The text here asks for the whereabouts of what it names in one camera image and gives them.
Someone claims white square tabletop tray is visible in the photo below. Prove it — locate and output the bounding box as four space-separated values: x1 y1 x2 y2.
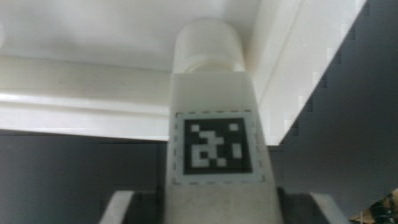
0 0 365 145

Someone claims white leg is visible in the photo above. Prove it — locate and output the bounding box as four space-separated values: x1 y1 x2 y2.
163 19 282 224

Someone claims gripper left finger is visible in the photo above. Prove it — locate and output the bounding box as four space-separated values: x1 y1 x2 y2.
97 190 158 224

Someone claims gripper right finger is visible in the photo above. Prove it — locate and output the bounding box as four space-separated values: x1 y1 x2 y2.
277 188 349 224

